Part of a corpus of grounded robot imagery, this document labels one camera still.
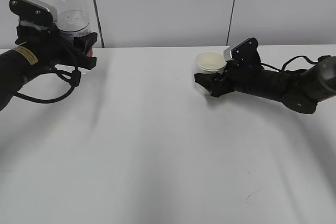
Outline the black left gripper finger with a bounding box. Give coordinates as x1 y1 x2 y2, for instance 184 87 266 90
75 50 97 70
73 32 98 56

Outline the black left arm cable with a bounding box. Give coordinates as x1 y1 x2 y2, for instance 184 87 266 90
16 35 81 104

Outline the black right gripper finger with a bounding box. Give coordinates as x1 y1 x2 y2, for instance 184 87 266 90
194 72 223 95

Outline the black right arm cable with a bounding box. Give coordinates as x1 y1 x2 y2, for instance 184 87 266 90
261 55 331 74

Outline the white paper cup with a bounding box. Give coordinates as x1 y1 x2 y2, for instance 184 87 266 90
194 51 227 96

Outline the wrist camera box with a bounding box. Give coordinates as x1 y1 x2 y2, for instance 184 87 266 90
223 37 261 68
9 0 58 27

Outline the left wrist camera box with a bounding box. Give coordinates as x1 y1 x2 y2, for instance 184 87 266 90
9 0 58 27

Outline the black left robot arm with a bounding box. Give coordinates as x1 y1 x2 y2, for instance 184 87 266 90
1 25 98 109

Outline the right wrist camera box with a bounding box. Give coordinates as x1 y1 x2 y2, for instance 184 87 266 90
223 37 261 68

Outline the clear plastic water bottle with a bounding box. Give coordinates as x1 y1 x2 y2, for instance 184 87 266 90
53 0 96 75

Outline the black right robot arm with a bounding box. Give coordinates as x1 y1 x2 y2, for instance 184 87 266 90
194 56 335 114

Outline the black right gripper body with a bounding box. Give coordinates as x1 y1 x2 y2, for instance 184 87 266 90
210 65 264 97

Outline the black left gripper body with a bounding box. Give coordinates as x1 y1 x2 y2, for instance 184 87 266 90
15 23 79 70

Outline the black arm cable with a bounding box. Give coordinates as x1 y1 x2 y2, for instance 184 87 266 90
16 35 81 104
261 55 331 74

